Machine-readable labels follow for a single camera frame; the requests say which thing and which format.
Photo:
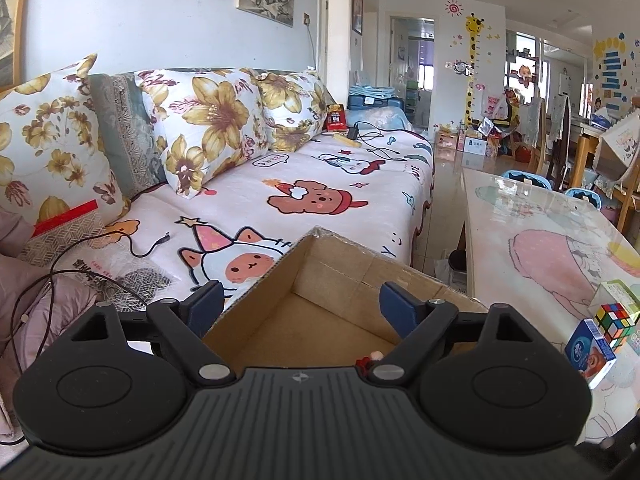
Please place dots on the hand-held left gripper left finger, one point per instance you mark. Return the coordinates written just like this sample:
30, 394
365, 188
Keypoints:
207, 305

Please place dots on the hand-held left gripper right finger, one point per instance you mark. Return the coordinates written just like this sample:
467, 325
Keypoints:
397, 305

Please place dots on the small red toy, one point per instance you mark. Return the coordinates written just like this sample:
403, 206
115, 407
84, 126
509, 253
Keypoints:
372, 357

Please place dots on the brown cardboard box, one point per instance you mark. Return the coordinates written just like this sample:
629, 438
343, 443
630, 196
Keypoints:
310, 320

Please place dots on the small dark bin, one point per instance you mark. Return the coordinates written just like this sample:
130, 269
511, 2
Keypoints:
457, 266

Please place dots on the clear bag with dark cloth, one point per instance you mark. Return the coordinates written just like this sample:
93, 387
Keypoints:
135, 282

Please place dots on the sofa with cartoon cover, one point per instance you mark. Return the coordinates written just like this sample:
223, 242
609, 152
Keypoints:
310, 195

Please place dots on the patterned box with red stripe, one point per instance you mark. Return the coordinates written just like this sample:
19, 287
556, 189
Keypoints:
65, 232

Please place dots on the pink jacket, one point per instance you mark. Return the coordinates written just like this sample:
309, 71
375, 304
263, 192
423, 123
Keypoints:
40, 305

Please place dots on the yellow flat packet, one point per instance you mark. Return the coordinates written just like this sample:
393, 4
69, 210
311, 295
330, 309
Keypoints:
347, 140

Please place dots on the blue stool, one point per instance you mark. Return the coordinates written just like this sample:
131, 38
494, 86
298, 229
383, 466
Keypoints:
582, 196
525, 180

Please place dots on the pile of toy packages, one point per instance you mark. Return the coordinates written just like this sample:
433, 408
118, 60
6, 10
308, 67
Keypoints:
480, 135

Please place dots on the grey patterned cushion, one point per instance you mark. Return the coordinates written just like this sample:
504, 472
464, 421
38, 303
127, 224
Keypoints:
125, 130

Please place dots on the small red box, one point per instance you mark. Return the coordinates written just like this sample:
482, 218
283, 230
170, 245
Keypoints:
336, 117

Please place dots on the small blue box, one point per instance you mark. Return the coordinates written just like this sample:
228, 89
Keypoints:
590, 350

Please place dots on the dark blue suitcase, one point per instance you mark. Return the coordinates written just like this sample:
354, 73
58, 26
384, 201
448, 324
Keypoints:
375, 102

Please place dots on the rubik's cube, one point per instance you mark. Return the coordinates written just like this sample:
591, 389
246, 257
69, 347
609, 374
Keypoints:
615, 317

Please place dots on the green and white box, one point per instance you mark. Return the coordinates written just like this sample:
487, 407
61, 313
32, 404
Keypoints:
617, 292

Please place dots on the large floral cushion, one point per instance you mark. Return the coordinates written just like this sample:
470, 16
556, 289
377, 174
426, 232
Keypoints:
50, 145

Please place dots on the wooden dining table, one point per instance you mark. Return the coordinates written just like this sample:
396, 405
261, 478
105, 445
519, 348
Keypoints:
580, 147

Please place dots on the white cloth covered box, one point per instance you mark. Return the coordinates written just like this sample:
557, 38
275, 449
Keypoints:
620, 145

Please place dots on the small framed portrait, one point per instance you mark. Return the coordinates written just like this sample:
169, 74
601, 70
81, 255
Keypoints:
356, 10

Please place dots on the large wooden framed picture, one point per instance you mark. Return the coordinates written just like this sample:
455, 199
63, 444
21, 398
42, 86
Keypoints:
12, 20

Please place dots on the giraffe height wall sticker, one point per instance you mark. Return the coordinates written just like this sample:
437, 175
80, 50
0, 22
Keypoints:
475, 60

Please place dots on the sun wall sticker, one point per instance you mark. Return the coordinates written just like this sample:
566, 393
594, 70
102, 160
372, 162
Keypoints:
454, 8

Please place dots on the blue paper wall display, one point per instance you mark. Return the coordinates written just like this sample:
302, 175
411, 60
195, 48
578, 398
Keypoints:
610, 65

